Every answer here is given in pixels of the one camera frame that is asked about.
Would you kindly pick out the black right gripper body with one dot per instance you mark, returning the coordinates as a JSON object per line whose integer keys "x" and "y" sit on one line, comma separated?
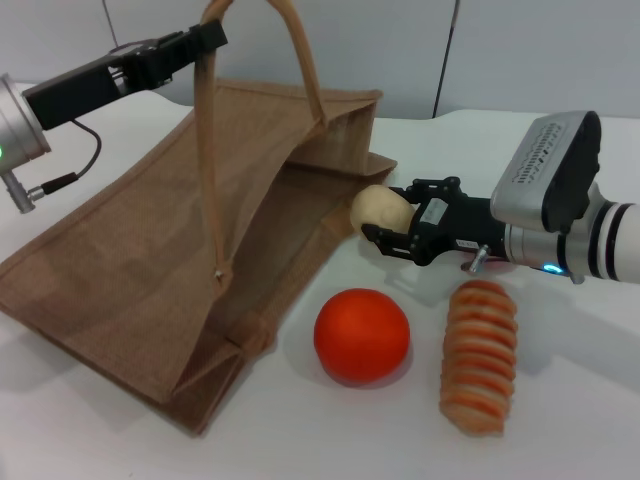
{"x": 470, "y": 225}

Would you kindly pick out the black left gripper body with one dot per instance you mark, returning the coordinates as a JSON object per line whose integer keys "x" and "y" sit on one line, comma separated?
{"x": 75, "y": 92}

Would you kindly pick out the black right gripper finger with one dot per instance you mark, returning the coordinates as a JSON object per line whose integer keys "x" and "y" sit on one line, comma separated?
{"x": 435, "y": 187}
{"x": 392, "y": 242}

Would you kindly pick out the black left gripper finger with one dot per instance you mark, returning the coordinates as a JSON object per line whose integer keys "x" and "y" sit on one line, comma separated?
{"x": 155, "y": 75}
{"x": 200, "y": 40}

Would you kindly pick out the beige egg yolk pastry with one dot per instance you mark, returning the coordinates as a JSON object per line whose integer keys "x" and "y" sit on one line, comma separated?
{"x": 380, "y": 210}

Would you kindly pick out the brown woven handbag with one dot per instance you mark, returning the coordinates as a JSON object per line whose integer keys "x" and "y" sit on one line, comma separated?
{"x": 140, "y": 260}

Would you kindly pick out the orange toy fruit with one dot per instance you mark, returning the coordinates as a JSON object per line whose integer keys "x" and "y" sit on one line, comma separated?
{"x": 361, "y": 336}

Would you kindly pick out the striped long bread roll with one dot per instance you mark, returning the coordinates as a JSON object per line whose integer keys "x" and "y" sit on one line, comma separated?
{"x": 479, "y": 357}

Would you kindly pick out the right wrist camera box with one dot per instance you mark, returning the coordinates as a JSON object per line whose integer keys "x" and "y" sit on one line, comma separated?
{"x": 545, "y": 170}

